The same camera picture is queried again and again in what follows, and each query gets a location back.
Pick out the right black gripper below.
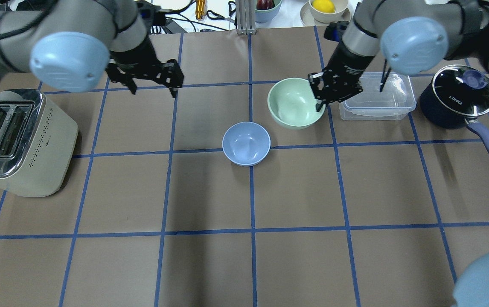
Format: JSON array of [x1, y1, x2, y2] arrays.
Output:
[[308, 41, 374, 113]]

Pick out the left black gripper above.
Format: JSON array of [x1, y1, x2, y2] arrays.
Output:
[[106, 36, 184, 98]]

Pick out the green bowl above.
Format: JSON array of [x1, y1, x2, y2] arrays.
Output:
[[267, 78, 326, 130]]

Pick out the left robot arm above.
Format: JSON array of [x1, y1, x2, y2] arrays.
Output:
[[0, 0, 184, 97]]

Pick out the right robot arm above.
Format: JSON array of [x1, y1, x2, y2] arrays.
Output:
[[308, 0, 489, 153]]

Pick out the beige bowl with lemon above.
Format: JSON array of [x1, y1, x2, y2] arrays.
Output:
[[300, 0, 352, 26]]

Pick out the blue bowl with fruit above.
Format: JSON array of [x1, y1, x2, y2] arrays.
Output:
[[255, 0, 282, 23]]

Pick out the clear plastic container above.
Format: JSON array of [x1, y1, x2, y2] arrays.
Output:
[[339, 72, 416, 121]]

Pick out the black scissors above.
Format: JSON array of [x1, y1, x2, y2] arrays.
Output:
[[206, 0, 236, 23]]

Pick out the blue pot with glass lid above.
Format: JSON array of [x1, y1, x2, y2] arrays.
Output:
[[419, 64, 489, 154]]

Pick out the cream silver toaster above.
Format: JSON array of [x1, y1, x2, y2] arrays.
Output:
[[0, 89, 79, 197]]

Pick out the orange handled tool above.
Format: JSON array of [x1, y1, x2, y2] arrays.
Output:
[[195, 0, 206, 20]]

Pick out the aluminium frame post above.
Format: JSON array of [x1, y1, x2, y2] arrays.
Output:
[[235, 0, 256, 35]]

